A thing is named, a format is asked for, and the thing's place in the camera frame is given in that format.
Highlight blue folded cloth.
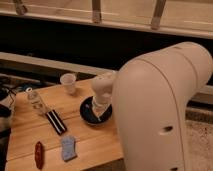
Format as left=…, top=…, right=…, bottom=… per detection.
left=61, top=136, right=77, bottom=162

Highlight wooden rail bracket right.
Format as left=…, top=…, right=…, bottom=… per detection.
left=151, top=0, right=166, bottom=30

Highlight translucent plastic cup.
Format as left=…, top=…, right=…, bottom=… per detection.
left=60, top=73, right=76, bottom=95

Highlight dark ceramic bowl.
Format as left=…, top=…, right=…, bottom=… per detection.
left=80, top=96, right=112, bottom=125

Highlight black cables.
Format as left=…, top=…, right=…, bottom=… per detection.
left=0, top=75, right=21, bottom=134

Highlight clear glass jar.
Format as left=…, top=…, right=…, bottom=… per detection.
left=26, top=87, right=47, bottom=116

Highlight wooden rail bracket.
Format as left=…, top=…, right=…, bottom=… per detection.
left=92, top=0, right=101, bottom=23
left=151, top=0, right=166, bottom=30
left=13, top=0, right=27, bottom=15

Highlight wooden board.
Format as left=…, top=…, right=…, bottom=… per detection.
left=4, top=78, right=125, bottom=171

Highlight wooden rail bracket middle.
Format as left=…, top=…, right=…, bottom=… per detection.
left=92, top=0, right=101, bottom=23

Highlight wooden rail bracket left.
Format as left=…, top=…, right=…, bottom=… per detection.
left=13, top=0, right=27, bottom=15

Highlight black white striped case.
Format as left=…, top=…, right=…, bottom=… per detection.
left=46, top=110, right=67, bottom=135

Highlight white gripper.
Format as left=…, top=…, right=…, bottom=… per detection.
left=92, top=95, right=111, bottom=113

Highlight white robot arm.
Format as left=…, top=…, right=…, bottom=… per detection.
left=92, top=42, right=213, bottom=171

